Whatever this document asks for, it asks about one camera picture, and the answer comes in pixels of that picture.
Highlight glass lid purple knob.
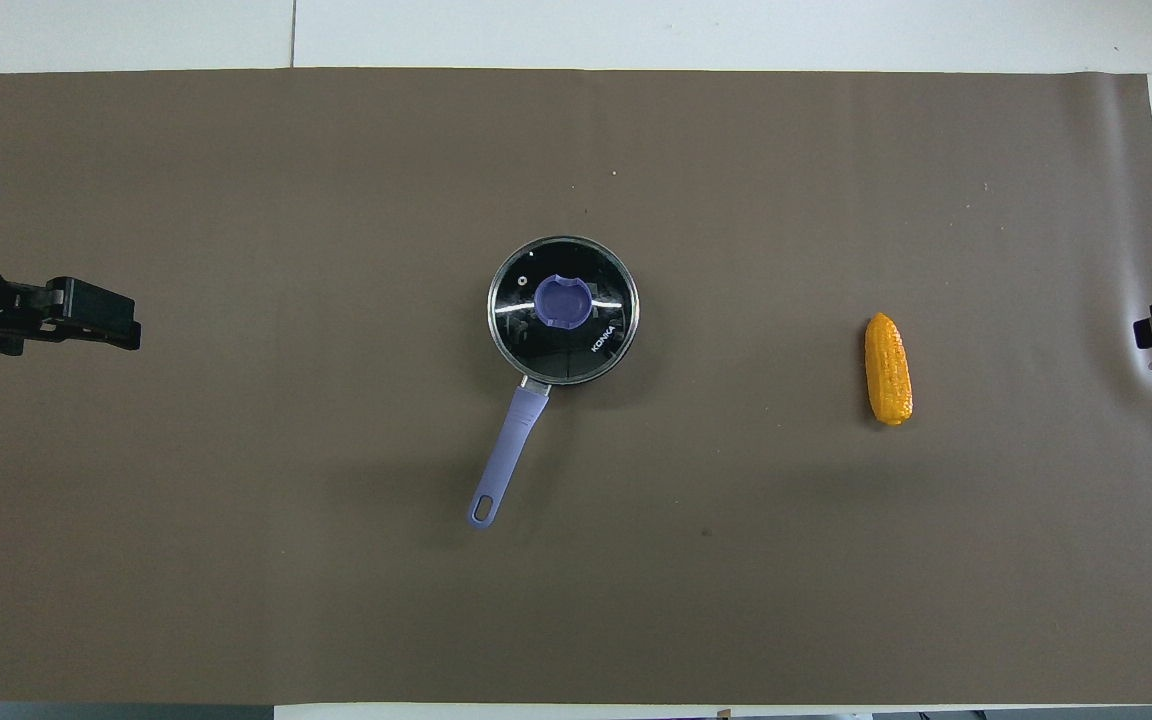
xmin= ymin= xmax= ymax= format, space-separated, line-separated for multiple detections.
xmin=487 ymin=236 xmax=640 ymax=386

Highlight yellow corn cob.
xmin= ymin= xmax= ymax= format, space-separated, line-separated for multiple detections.
xmin=864 ymin=312 xmax=914 ymax=427

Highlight brown table mat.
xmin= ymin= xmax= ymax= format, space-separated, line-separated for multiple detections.
xmin=0 ymin=68 xmax=1152 ymax=706

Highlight dark pot purple handle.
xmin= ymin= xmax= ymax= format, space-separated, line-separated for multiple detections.
xmin=466 ymin=235 xmax=641 ymax=529

